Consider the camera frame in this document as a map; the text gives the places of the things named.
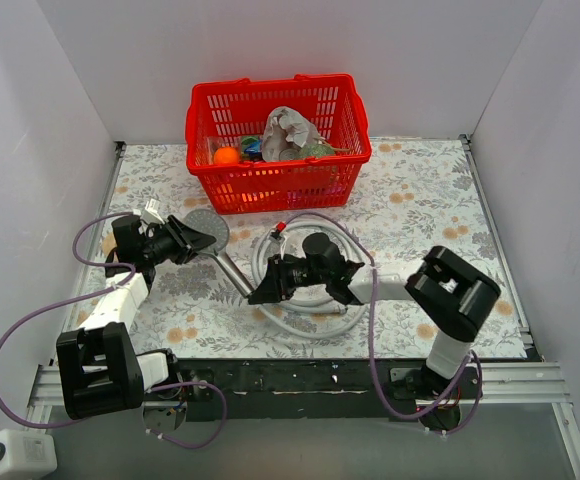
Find white box with knob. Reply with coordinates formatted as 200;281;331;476
0;429;58;480

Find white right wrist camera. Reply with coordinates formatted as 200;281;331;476
270;222;287;256

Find green glass item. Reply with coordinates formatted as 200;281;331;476
297;142;351;160

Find white shower hose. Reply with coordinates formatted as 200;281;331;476
251;214;371;339

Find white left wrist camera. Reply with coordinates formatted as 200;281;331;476
133;198;165;225

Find floral patterned mat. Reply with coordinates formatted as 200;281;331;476
110;138;526;359

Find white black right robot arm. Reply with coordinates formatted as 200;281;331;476
183;209;501;398

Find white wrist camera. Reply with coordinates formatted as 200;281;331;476
270;222;287;256
133;198;165;225

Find colourful small toy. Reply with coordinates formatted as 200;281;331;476
239;135;263;162

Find orange ball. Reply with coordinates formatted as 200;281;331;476
213;146;241;165

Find red plastic basket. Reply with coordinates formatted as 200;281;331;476
186;74;371;214

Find grey shower head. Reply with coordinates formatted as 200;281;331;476
182;209;254;298

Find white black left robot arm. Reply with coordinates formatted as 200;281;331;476
56;213;219;420

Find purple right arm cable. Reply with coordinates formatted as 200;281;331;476
275;212;484;422

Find aluminium frame rail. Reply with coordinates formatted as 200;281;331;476
28;363;572;407

